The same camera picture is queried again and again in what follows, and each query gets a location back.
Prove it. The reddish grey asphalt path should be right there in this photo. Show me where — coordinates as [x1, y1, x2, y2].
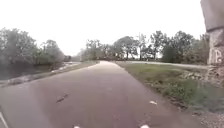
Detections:
[0, 60, 208, 128]

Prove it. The narrow grass strip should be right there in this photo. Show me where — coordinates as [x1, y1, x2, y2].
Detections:
[0, 60, 100, 88]

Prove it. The grass verge with dirt patches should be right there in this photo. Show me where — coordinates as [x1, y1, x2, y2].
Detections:
[114, 61, 224, 128]

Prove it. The row of trees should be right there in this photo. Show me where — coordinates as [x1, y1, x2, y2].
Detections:
[79, 30, 211, 66]

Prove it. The dark water channel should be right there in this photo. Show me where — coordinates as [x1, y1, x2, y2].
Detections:
[0, 61, 81, 81]

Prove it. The clump of trees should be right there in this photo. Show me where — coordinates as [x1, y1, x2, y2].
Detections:
[0, 27, 68, 68]

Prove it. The concrete pillar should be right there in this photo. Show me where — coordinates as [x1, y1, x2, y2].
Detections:
[199, 0, 224, 86]

